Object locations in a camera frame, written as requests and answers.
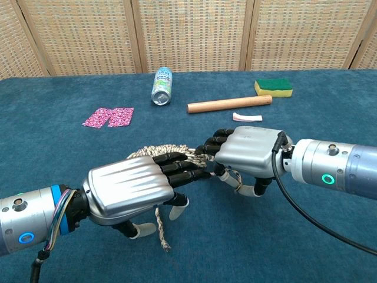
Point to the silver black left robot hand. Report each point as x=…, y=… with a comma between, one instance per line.
x=129, y=185

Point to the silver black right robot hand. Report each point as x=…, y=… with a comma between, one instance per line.
x=250, y=153

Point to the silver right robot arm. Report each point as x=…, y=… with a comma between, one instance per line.
x=335, y=168

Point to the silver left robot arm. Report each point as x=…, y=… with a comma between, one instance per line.
x=26, y=218

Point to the wooden rolling pin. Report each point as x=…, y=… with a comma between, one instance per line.
x=229, y=104

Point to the yellow green sponge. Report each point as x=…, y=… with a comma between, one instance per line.
x=274, y=88

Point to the pink patterned packet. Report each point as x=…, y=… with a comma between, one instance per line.
x=97, y=118
x=121, y=117

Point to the teal fabric table cover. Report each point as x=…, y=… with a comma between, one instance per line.
x=265, y=236

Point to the woven rattan folding screen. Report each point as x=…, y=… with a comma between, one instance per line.
x=191, y=35

